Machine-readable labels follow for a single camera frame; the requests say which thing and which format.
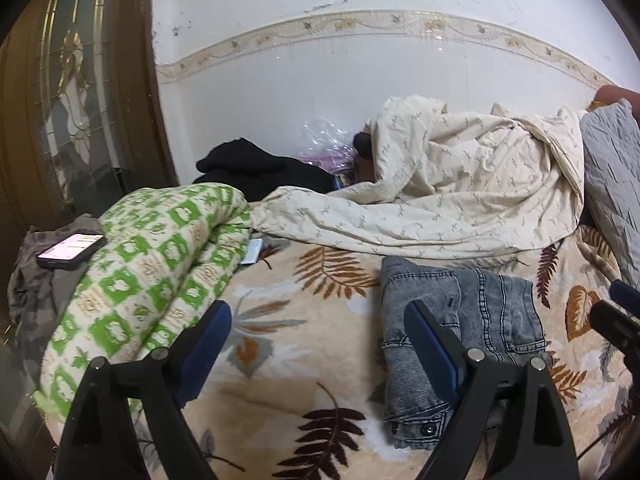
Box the grey-blue denim pants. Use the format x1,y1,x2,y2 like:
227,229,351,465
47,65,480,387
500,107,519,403
380,256,552,450

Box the grey camouflage garment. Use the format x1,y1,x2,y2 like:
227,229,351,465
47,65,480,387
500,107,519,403
8,214,103,392

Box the grey quilted pillow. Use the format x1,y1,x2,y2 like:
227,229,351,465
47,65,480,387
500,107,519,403
580,99,639,288

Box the smartphone with lit screen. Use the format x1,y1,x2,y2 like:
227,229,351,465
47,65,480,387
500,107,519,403
36,233,106,270

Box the green and white quilt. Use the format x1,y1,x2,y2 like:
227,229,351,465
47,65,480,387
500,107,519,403
34,183,250,419

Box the leaf-pattern fleece blanket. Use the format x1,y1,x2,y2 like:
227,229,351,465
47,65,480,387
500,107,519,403
186,226,634,479

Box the cream patterned duvet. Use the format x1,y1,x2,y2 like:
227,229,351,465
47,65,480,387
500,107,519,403
250,96,585,260

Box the brown wooden headboard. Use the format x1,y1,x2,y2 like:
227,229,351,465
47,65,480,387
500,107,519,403
587,84,640,122

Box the black garment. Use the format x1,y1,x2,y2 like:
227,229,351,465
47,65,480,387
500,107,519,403
193,138,335,202

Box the brown wooden door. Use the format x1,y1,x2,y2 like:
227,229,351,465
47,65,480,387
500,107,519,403
1,0,177,272

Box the purple plastic bag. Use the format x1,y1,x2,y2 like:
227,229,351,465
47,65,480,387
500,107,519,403
295,118,358,174

